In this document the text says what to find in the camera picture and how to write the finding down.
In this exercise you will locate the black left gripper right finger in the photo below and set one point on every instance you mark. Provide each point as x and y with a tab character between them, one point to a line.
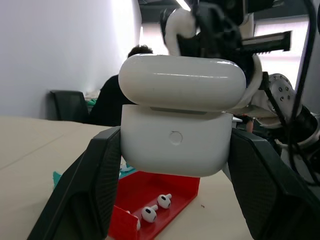
265	190

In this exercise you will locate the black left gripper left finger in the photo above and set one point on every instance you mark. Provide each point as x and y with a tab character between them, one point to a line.
87	190

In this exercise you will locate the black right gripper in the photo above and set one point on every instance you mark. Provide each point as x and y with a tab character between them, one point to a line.
217	32

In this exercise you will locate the white earbud charging case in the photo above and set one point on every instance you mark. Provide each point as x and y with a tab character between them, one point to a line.
175	140

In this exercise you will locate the teal plastic bin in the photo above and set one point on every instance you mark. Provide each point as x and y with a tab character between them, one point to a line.
57	178

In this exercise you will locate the red plastic tray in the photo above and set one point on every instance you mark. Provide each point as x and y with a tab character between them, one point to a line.
150	190

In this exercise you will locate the white earbud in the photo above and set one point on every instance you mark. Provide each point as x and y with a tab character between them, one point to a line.
148	214
165	201

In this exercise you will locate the seated person in black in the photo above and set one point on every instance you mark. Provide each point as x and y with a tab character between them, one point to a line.
107	105

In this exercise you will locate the black office chair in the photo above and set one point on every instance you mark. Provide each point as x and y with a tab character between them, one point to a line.
67	105

